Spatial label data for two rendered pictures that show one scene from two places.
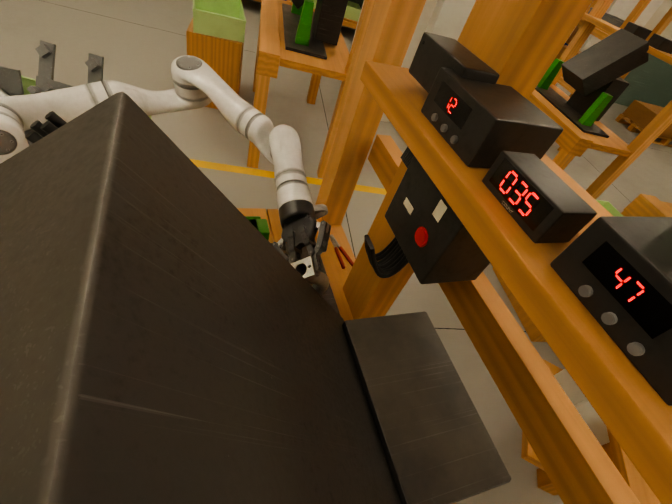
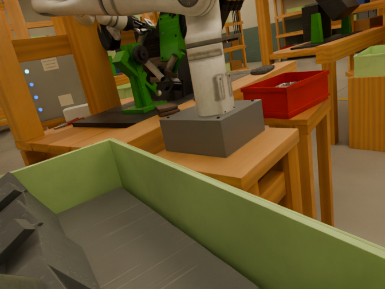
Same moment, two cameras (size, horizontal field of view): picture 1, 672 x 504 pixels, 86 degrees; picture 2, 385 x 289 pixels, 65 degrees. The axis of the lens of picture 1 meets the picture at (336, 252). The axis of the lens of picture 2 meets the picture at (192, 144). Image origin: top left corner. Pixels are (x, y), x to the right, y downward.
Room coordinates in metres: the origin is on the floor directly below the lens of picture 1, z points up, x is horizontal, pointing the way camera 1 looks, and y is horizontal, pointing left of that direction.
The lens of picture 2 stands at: (0.84, 1.48, 1.13)
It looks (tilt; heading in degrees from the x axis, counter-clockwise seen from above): 18 degrees down; 252
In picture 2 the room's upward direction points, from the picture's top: 11 degrees counter-clockwise
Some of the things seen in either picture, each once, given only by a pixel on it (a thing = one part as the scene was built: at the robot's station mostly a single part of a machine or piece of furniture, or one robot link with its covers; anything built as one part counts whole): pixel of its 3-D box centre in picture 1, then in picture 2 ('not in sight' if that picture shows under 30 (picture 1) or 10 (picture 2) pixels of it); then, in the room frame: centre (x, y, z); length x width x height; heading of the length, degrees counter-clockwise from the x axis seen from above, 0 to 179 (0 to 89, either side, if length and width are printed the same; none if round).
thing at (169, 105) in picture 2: not in sight; (167, 109); (0.56, 0.40, 0.91); 0.10 x 0.08 x 0.03; 83
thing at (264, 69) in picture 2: not in sight; (261, 70); (-0.14, 0.00, 0.91); 0.20 x 0.11 x 0.03; 35
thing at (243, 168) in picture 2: not in sight; (221, 151); (0.52, 0.76, 0.83); 0.32 x 0.32 x 0.04; 29
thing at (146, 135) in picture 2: not in sight; (232, 102); (0.18, 0.20, 0.82); 1.50 x 0.14 x 0.15; 32
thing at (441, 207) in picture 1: (445, 217); not in sight; (0.53, -0.15, 1.42); 0.17 x 0.12 x 0.15; 32
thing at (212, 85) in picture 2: not in sight; (209, 79); (0.52, 0.76, 1.03); 0.09 x 0.09 x 0.17; 32
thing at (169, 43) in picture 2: not in sight; (173, 36); (0.36, 0.06, 1.17); 0.13 x 0.12 x 0.20; 32
